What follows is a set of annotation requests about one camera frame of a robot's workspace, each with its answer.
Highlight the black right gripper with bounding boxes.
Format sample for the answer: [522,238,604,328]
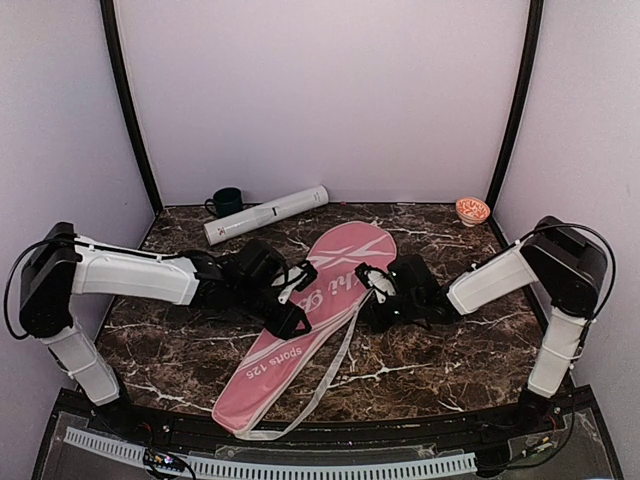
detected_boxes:
[358,293,423,333]

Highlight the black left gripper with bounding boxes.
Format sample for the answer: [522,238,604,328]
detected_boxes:
[233,282,312,341]

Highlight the pink racket bag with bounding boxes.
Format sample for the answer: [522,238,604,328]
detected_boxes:
[212,221,397,441]

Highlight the orange patterned tube lid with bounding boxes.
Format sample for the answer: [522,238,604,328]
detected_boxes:
[456,197,491,227]

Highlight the white shuttlecock tube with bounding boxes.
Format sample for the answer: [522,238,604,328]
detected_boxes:
[204,185,329,245]

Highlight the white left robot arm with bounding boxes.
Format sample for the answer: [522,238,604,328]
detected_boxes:
[9,222,317,436]

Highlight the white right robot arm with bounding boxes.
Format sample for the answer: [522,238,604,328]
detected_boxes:
[355,216,617,434]

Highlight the dark green mug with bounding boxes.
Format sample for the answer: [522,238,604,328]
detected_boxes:
[204,187,243,218]

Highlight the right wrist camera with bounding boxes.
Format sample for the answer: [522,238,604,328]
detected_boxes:
[355,263,396,304]

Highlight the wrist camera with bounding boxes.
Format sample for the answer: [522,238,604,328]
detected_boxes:
[272,260,318,304]
[355,263,396,304]

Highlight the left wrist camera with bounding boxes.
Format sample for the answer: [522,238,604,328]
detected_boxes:
[272,260,318,304]

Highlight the grey slotted cable duct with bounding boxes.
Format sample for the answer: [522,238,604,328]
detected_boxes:
[63,427,477,479]

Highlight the right black frame post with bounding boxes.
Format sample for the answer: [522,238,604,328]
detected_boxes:
[485,0,544,209]

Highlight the black frame post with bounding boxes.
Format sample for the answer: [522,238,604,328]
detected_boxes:
[99,0,164,214]
[485,0,544,209]

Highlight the left black frame post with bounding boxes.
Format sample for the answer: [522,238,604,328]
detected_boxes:
[99,0,164,214]

